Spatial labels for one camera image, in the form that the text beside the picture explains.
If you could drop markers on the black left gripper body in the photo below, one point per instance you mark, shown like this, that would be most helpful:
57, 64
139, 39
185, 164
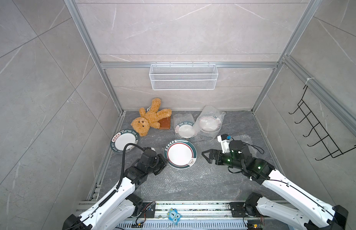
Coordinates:
159, 164

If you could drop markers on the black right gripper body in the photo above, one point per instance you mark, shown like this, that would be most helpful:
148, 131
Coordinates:
228, 161

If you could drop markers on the bubble plate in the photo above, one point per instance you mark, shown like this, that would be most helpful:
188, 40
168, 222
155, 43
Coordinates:
209, 122
184, 126
180, 154

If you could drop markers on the large bubble wrap sheet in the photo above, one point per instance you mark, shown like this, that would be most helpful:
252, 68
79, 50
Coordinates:
200, 182

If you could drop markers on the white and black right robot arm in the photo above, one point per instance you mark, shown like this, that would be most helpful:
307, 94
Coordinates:
307, 213

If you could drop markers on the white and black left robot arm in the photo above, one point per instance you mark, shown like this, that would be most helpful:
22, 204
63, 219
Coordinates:
120, 202

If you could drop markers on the brown teddy bear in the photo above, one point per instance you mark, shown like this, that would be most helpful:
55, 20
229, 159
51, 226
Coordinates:
149, 119

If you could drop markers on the brown wooden block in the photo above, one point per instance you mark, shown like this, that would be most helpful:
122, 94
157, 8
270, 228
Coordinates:
165, 124

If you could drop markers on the blue cartoon toy figure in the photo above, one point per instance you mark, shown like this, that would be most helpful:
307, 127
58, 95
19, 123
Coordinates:
174, 216

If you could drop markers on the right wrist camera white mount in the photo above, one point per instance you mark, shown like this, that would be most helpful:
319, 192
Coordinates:
224, 140

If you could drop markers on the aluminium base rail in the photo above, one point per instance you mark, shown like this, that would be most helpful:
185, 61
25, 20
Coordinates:
199, 215

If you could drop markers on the white wire mesh basket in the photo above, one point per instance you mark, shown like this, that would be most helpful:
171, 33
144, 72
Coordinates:
183, 76

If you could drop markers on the black wire hook rack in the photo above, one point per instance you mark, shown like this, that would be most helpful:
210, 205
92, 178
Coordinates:
316, 127

